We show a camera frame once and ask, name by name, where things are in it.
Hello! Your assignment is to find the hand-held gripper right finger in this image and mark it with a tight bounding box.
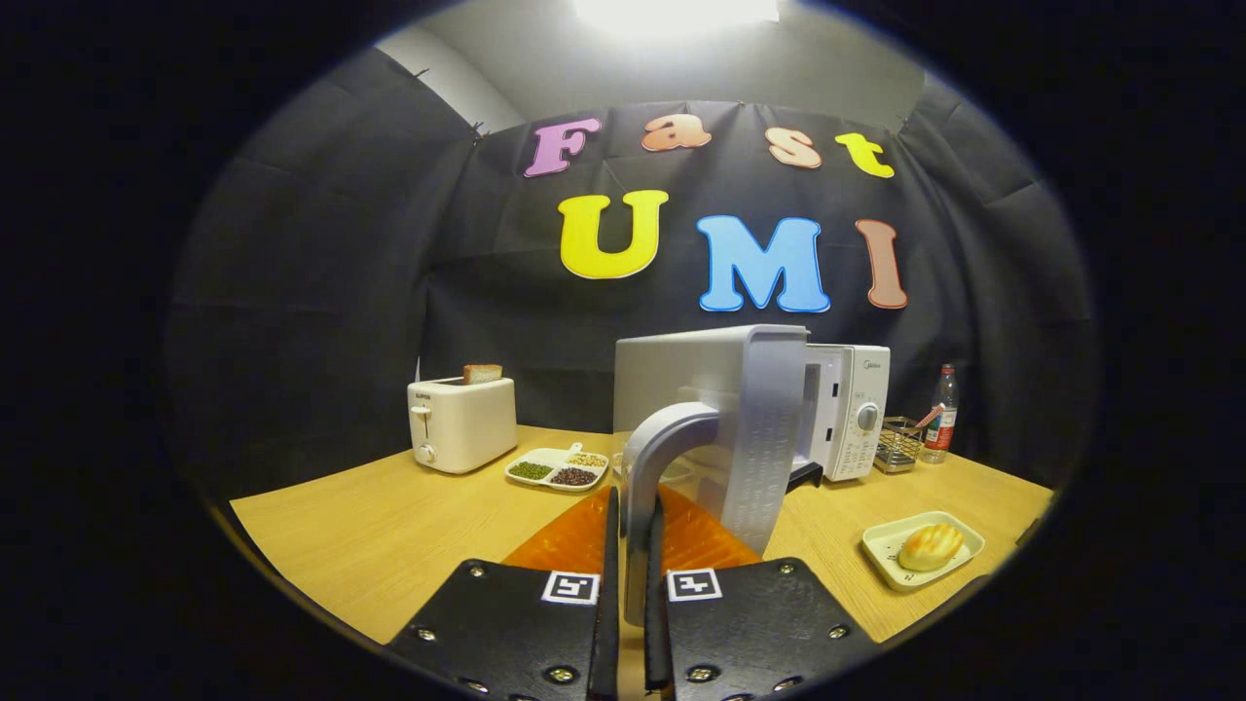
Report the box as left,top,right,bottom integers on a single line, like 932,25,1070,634
642,484,882,701

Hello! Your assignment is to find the yellow bread bun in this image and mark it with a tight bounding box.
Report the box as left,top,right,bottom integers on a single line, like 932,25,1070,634
898,523,965,572

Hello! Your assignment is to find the cream white toaster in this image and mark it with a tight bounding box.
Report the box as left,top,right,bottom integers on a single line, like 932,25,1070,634
407,375,519,475

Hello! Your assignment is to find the clear plastic bottle red label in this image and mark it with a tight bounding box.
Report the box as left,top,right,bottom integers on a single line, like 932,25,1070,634
920,364,960,465

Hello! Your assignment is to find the metal wire basket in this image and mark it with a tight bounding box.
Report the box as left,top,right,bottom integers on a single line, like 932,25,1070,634
873,416,926,475

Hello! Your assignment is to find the white divided dish with beans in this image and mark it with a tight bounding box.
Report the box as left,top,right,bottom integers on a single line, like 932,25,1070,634
503,443,611,494

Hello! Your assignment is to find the small white square plate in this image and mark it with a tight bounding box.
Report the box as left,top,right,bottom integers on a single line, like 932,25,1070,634
861,510,986,593

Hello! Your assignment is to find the white microwave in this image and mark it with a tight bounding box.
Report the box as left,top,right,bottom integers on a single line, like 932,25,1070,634
611,324,892,629

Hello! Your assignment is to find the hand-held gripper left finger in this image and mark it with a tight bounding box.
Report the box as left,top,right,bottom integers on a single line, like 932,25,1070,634
385,485,621,701

